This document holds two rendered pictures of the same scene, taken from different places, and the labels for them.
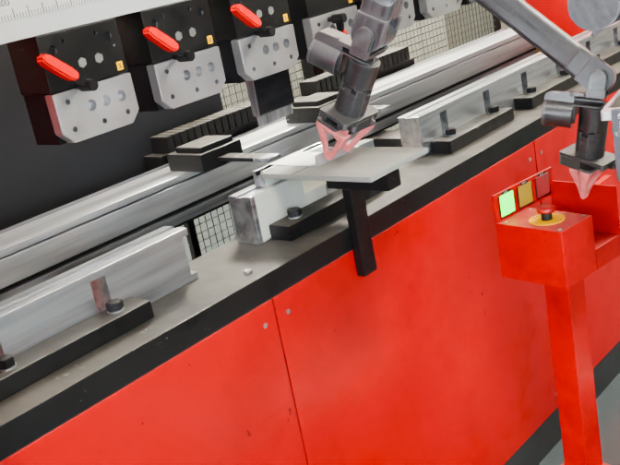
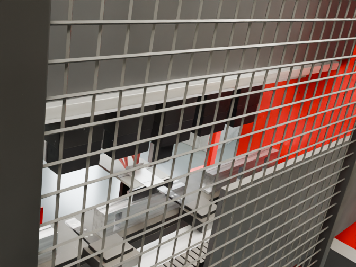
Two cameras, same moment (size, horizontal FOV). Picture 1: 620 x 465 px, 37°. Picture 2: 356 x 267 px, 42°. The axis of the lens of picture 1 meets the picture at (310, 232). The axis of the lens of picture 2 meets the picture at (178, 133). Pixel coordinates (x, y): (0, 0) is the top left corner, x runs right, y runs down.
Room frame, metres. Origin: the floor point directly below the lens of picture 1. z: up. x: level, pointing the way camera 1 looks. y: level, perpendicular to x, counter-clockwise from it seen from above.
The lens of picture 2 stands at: (3.27, 0.00, 1.84)
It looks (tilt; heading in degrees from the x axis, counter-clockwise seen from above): 23 degrees down; 177
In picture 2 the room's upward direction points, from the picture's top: 10 degrees clockwise
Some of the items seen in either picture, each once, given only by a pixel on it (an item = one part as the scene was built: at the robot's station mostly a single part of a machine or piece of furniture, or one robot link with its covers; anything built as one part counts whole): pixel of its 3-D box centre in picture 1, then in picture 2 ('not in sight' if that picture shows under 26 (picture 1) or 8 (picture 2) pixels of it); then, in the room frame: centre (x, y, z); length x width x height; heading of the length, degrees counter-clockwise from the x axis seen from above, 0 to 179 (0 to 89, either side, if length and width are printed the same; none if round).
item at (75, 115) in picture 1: (76, 81); (239, 102); (1.46, 0.31, 1.26); 0.15 x 0.09 x 0.17; 136
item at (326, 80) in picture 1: (357, 70); not in sight; (2.60, -0.22, 1.02); 0.44 x 0.06 x 0.04; 136
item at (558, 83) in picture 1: (549, 89); not in sight; (2.46, -0.71, 0.89); 0.30 x 0.05 x 0.03; 136
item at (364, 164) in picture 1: (342, 162); (129, 167); (1.67, -0.09, 1.00); 0.26 x 0.18 x 0.01; 46
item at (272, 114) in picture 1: (271, 96); (160, 152); (1.77, 0.02, 1.13); 0.10 x 0.02 x 0.10; 136
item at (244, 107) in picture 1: (217, 124); (199, 258); (2.20, 0.17, 1.02); 0.37 x 0.06 x 0.04; 136
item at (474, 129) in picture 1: (474, 129); not in sight; (2.17, -0.44, 0.89); 0.30 x 0.05 x 0.03; 136
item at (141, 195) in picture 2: (292, 163); (150, 188); (1.79, 0.01, 0.98); 0.20 x 0.03 x 0.03; 136
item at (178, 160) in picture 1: (229, 152); (186, 202); (1.89, 0.13, 1.01); 0.26 x 0.12 x 0.05; 46
